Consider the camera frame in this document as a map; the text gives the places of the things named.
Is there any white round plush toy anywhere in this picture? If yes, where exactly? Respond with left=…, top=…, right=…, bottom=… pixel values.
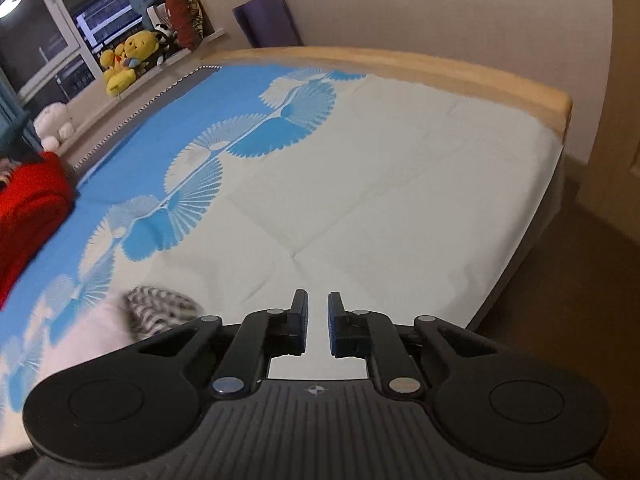
left=34, top=102, right=75, bottom=152

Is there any red knitted blanket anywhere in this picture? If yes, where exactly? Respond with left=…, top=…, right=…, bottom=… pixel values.
left=1, top=152, right=76, bottom=304

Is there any white and striped garment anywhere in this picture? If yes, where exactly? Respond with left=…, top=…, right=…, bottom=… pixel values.
left=38, top=285, right=203, bottom=380

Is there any wooden bed frame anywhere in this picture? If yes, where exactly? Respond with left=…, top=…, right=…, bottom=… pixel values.
left=203, top=47, right=573, bottom=141

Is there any black white striped plush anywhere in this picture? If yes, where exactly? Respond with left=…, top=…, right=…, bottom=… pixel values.
left=153, top=23, right=180, bottom=56

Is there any dark red cushion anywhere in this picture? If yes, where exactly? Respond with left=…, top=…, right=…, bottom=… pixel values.
left=165, top=0, right=204, bottom=51

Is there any blue and cream bedsheet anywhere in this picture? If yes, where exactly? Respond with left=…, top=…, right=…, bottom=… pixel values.
left=1, top=65, right=562, bottom=454

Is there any yellow plush toy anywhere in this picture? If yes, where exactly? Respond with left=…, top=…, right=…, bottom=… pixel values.
left=100, top=30, right=160, bottom=98

